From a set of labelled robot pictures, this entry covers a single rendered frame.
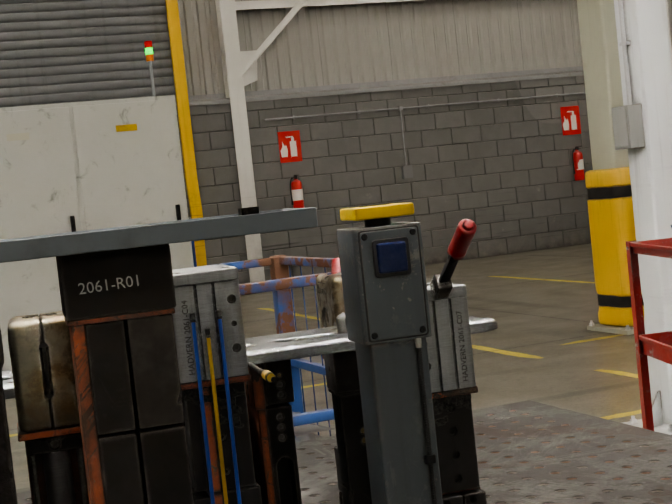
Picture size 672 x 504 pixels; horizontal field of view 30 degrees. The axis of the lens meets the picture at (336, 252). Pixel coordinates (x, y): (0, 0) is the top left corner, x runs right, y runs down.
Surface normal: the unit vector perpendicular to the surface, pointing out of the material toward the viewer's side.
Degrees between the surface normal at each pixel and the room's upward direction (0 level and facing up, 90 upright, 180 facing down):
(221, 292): 90
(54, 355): 90
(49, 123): 90
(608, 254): 90
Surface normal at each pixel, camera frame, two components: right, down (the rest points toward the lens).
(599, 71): -0.93, 0.11
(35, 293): 0.37, 0.01
